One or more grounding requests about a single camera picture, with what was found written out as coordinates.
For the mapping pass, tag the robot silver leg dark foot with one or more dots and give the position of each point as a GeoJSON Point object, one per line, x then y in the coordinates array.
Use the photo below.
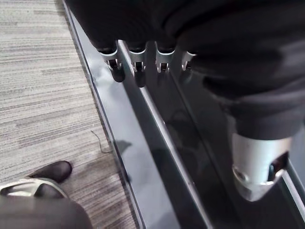
{"type": "Point", "coordinates": [40, 198]}

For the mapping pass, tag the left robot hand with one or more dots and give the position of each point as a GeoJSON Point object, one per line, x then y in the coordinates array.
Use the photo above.
{"type": "Point", "coordinates": [214, 35]}

